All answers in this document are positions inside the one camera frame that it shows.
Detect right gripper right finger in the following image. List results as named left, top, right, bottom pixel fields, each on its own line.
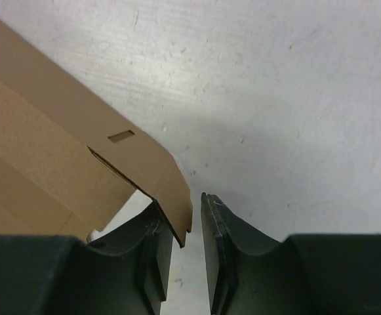
left=201, top=194, right=381, bottom=314

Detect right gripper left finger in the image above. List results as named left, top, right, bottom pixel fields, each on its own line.
left=0, top=202, right=173, bottom=314

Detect cardboard box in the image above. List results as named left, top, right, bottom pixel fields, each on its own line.
left=0, top=21, right=192, bottom=245

